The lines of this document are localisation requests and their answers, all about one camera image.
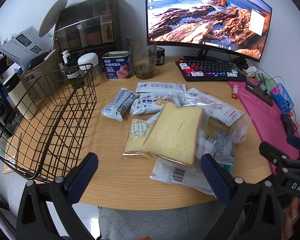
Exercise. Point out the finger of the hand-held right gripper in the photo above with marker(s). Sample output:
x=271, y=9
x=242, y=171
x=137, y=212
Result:
x=296, y=141
x=270, y=150

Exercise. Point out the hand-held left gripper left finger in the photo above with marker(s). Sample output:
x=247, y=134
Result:
x=82, y=177

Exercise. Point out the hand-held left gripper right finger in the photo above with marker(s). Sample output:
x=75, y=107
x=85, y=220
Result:
x=215, y=177

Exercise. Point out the white barcode packet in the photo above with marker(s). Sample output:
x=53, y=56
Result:
x=180, y=175

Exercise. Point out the large bagged bread slice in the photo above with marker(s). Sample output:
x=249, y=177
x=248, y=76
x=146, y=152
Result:
x=175, y=132

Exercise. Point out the bagged bread slice with desiccant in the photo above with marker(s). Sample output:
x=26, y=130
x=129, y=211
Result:
x=135, y=142

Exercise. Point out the person's right hand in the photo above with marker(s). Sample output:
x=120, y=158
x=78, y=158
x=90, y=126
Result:
x=293, y=212

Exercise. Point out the black and blue gadget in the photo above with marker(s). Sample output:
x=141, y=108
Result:
x=288, y=123

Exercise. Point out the pink desk mat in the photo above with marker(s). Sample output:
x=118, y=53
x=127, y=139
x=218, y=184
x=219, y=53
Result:
x=262, y=115

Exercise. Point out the blue tissue pack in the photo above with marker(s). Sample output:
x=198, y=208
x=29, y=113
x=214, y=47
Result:
x=281, y=96

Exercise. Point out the thick bread in clear bag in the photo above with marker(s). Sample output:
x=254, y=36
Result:
x=215, y=127

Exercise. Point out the black phone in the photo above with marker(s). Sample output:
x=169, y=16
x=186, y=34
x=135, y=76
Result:
x=260, y=90

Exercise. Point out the green translucent pouch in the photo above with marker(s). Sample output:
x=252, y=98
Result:
x=263, y=79

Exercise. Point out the kraft spiral notebook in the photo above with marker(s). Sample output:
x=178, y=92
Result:
x=8, y=165

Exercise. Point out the white charger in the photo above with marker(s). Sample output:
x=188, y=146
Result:
x=251, y=71

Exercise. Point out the blue-grey cookie packet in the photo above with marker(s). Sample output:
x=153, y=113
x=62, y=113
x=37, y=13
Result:
x=118, y=103

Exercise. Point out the white cracker packet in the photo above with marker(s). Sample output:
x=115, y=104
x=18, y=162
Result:
x=150, y=103

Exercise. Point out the backlit mechanical keyboard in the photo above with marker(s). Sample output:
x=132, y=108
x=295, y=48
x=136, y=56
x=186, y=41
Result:
x=210, y=68

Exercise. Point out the white tumbler with black rim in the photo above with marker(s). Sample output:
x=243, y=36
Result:
x=18, y=95

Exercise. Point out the dark pump bottle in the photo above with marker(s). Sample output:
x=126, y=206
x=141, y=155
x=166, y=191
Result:
x=70, y=67

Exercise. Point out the brown woven storage basket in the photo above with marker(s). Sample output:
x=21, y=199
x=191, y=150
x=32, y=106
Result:
x=43, y=73

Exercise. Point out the glass jar with white lid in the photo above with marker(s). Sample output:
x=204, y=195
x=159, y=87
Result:
x=90, y=63

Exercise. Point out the blue luncheon meat can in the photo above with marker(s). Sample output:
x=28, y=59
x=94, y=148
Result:
x=116, y=66

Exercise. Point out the wide glass cup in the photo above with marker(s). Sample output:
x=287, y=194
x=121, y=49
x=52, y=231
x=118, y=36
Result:
x=143, y=62

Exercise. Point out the small dark jar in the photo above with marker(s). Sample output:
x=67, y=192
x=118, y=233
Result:
x=160, y=56

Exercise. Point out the narrow glass cup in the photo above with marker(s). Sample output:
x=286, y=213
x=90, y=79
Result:
x=152, y=52

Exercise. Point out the tall glass cup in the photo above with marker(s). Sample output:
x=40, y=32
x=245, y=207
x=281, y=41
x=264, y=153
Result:
x=132, y=42

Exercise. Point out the printed paper sheets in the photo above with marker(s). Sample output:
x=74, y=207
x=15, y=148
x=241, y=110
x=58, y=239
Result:
x=25, y=43

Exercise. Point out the dark acrylic cosmetics cabinet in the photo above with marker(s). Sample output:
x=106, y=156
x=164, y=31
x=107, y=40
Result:
x=87, y=27

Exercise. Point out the curved computer monitor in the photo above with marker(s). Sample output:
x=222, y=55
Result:
x=202, y=12

